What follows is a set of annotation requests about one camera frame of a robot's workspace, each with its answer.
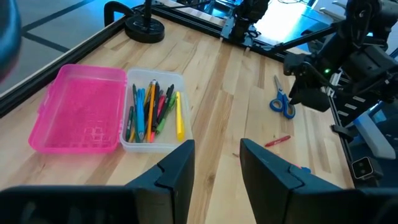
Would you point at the pink pencil blue cap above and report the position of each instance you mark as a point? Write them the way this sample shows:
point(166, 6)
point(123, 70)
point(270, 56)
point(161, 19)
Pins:
point(306, 170)

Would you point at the yellow highlighter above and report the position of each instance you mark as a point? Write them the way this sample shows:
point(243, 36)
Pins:
point(180, 118)

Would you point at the blue pen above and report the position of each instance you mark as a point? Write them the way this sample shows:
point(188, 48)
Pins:
point(140, 112)

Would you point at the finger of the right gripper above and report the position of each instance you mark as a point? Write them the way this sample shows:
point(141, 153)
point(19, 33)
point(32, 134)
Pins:
point(311, 99)
point(297, 63)

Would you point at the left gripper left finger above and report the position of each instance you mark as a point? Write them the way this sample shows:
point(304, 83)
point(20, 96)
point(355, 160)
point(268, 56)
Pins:
point(93, 205)

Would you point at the black pen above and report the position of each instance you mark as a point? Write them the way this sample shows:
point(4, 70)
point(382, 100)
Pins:
point(168, 96)

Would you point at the clear box with pink lid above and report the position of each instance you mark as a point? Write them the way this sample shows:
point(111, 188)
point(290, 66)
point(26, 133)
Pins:
point(81, 109)

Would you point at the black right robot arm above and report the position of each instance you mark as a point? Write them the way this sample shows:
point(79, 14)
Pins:
point(248, 12)

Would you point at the thin dark pen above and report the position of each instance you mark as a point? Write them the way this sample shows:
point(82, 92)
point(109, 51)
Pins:
point(134, 96)

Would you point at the red pen white print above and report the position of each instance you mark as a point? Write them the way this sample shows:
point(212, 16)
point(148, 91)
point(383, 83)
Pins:
point(277, 141)

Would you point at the black desk lamp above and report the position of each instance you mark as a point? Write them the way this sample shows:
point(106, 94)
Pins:
point(144, 29)

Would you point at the black marker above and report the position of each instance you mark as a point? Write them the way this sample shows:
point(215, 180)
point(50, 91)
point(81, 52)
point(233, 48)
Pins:
point(156, 99)

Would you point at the green marker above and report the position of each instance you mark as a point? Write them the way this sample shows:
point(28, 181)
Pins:
point(129, 124)

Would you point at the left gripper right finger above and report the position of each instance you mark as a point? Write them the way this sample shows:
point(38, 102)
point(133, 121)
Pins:
point(311, 205)

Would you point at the small black camera box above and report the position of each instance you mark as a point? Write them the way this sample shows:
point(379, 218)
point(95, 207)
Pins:
point(367, 168)

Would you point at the yellow pencil pink eraser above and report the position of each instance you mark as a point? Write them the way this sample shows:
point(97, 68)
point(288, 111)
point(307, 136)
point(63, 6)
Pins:
point(151, 109)

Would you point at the bright green translucent pen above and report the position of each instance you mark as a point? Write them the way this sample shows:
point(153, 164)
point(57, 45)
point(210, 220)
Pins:
point(166, 115)

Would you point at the black aluminium table frame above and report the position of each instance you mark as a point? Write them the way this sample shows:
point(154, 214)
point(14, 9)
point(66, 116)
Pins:
point(62, 60)

